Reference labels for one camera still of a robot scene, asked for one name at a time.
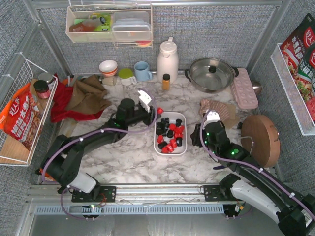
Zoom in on green lid cup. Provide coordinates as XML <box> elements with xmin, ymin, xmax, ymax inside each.
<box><xmin>119</xmin><ymin>68</ymin><xmax>137</xmax><ymax>86</ymax></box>

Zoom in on red snack bag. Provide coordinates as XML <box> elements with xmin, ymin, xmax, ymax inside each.
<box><xmin>0</xmin><ymin>83</ymin><xmax>42</xmax><ymax>150</ymax></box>

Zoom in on pink egg tray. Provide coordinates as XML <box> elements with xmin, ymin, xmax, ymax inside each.
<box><xmin>231</xmin><ymin>67</ymin><xmax>258</xmax><ymax>110</ymax></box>

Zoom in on clear plastic containers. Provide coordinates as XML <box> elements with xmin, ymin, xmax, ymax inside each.
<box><xmin>111</xmin><ymin>11</ymin><xmax>151</xmax><ymax>42</ymax></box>

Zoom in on steel pot with lid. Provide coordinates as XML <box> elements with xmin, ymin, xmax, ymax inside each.
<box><xmin>184</xmin><ymin>58</ymin><xmax>239</xmax><ymax>93</ymax></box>

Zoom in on green label bottle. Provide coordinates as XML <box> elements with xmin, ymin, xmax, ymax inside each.
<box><xmin>89</xmin><ymin>12</ymin><xmax>113</xmax><ymax>32</ymax></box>

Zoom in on metal base rail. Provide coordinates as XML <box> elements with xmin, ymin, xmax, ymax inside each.
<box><xmin>24</xmin><ymin>183</ymin><xmax>296</xmax><ymax>217</ymax></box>

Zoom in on striped pink cloth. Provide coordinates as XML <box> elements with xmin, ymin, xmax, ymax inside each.
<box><xmin>198</xmin><ymin>99</ymin><xmax>240</xmax><ymax>129</ymax></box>

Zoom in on white wire basket left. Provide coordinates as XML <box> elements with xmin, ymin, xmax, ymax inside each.
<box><xmin>0</xmin><ymin>52</ymin><xmax>59</xmax><ymax>166</ymax></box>

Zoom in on brown cloth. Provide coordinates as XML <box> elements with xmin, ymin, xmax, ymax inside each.
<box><xmin>65</xmin><ymin>74</ymin><xmax>112</xmax><ymax>115</ymax></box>

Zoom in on blue mug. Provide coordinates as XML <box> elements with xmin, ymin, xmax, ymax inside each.
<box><xmin>134</xmin><ymin>61</ymin><xmax>153</xmax><ymax>82</ymax></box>

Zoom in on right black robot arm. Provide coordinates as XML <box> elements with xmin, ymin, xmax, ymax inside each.
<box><xmin>190</xmin><ymin>121</ymin><xmax>315</xmax><ymax>236</ymax></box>

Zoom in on round wooden board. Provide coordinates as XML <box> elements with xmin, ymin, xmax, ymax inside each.
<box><xmin>241</xmin><ymin>115</ymin><xmax>280</xmax><ymax>168</ymax></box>

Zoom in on white wire basket right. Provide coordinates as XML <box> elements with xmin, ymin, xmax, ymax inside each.
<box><xmin>270</xmin><ymin>43</ymin><xmax>315</xmax><ymax>136</ymax></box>

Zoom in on white orange bowl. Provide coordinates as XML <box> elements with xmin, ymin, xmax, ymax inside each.
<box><xmin>99</xmin><ymin>60</ymin><xmax>118</xmax><ymax>76</ymax></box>

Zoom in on orange spice bottle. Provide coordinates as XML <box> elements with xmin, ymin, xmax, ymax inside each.
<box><xmin>162</xmin><ymin>74</ymin><xmax>170</xmax><ymax>90</ymax></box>

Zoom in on small glass cup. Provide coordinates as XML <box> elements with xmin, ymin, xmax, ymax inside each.
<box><xmin>102</xmin><ymin>76</ymin><xmax>117</xmax><ymax>86</ymax></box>

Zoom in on red cloth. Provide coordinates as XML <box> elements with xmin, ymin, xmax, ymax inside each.
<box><xmin>51</xmin><ymin>82</ymin><xmax>104</xmax><ymax>122</ymax></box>

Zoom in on white thermos jug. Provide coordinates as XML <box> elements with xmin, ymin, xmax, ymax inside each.
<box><xmin>157</xmin><ymin>37</ymin><xmax>179</xmax><ymax>84</ymax></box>

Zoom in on cream wall shelf basket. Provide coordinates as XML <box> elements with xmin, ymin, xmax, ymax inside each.
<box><xmin>65</xmin><ymin>3</ymin><xmax>153</xmax><ymax>48</ymax></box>

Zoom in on red seasoning packets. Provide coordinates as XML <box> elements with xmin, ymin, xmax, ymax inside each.
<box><xmin>280</xmin><ymin>13</ymin><xmax>315</xmax><ymax>120</ymax></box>

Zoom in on white storage tray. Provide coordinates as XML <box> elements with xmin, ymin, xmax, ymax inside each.
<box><xmin>154</xmin><ymin>112</ymin><xmax>188</xmax><ymax>156</ymax></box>

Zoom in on lone red capsule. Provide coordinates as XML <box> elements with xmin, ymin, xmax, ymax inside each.
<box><xmin>157</xmin><ymin>107</ymin><xmax>164</xmax><ymax>115</ymax></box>

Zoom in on red jar black lid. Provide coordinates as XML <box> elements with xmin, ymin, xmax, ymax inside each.
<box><xmin>33</xmin><ymin>80</ymin><xmax>51</xmax><ymax>99</ymax></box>

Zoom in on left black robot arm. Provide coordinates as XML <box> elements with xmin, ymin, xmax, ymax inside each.
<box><xmin>41</xmin><ymin>98</ymin><xmax>158</xmax><ymax>194</ymax></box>

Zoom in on white wire basket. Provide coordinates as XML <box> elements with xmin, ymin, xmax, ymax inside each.
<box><xmin>270</xmin><ymin>43</ymin><xmax>315</xmax><ymax>136</ymax></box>
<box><xmin>0</xmin><ymin>52</ymin><xmax>59</xmax><ymax>166</ymax></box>

